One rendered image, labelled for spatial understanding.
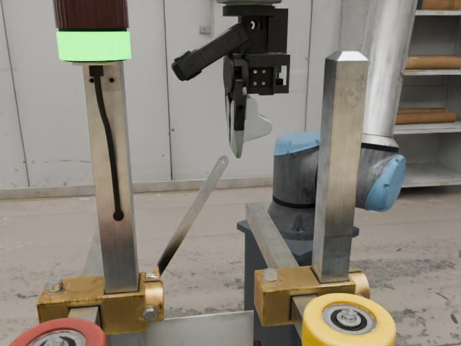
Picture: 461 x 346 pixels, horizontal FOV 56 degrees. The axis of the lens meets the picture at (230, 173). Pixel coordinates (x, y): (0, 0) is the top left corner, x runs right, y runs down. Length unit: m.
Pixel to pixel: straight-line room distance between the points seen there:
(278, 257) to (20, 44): 2.77
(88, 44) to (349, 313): 0.32
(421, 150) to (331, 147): 3.28
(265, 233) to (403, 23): 0.67
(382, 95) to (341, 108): 0.65
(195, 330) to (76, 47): 0.38
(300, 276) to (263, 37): 0.32
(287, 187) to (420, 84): 2.54
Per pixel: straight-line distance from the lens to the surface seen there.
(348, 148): 0.49
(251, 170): 3.30
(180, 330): 0.60
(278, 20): 0.63
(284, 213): 1.22
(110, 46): 0.38
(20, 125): 3.30
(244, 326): 0.61
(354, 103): 0.49
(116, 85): 0.44
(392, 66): 1.14
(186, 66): 0.60
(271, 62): 0.61
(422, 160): 3.79
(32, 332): 0.43
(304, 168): 1.16
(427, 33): 3.60
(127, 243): 0.49
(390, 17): 1.16
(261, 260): 1.29
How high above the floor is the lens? 1.15
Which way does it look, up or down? 18 degrees down
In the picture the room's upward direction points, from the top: straight up
